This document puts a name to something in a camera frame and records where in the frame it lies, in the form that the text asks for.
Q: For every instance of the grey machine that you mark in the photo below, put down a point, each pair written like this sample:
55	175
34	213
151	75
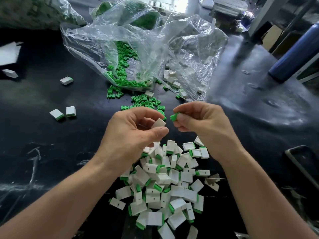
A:
232	8

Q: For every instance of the person's right hand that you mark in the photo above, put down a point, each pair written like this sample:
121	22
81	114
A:
209	127

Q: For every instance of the assembled white-green part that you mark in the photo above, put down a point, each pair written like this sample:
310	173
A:
66	80
9	73
71	111
117	203
57	114

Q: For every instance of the black smartphone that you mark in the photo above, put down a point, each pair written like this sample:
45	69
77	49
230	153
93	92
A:
305	166

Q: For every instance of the person's left hand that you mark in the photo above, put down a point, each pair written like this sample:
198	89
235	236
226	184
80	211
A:
127	139

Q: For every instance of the blue cylinder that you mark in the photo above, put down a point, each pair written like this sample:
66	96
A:
299	52

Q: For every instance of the green plastic part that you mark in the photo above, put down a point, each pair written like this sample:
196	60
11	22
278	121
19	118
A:
174	117

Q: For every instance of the white paper sheet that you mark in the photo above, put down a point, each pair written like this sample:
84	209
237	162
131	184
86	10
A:
9	53

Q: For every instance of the person's right forearm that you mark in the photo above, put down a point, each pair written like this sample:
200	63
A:
274	199

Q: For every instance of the empty white shell right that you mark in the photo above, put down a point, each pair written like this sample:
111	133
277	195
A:
212	182

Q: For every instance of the heap of white caps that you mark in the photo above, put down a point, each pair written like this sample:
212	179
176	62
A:
172	79

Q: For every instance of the large bag of assembled pieces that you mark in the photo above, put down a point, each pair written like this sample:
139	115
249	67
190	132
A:
39	11

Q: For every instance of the pile of assembled white-green pieces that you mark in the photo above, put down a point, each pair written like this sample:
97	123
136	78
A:
162	189

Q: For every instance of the brown cardboard box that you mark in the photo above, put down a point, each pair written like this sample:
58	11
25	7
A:
273	37

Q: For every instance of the white metal frame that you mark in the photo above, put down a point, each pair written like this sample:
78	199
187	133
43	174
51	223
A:
261	16

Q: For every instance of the person's left forearm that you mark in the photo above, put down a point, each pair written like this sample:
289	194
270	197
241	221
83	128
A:
52	204

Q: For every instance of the clear plastic bag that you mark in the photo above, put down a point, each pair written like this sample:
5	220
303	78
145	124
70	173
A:
199	42

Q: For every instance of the plastic bag full of green pieces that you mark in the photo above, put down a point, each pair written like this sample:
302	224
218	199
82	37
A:
142	12

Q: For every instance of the pile of green clips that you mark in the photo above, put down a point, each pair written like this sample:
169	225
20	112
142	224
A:
124	67

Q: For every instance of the white plastic part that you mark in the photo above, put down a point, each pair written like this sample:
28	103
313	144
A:
158	123

